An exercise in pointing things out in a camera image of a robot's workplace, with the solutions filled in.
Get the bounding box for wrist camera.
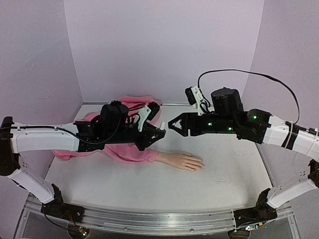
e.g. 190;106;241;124
134;102;160;132
185;86;209;116

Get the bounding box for pink sweatshirt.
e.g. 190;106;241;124
52;96;161;164

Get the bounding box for aluminium table edge rail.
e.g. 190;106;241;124
82;100;200;106

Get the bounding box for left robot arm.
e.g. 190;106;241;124
0;101;165;218

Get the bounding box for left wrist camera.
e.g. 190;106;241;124
134;102;160;132

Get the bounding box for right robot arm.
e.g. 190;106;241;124
168;87;319;209

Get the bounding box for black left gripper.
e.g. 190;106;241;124
107;123;166;152

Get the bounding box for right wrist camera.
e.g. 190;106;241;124
185;86;209;116

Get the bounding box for black right camera cable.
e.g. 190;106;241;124
197;69;300;123

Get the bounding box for mannequin hand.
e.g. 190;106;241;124
155;152;204;172

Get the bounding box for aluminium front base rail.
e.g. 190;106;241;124
14;195;300;239

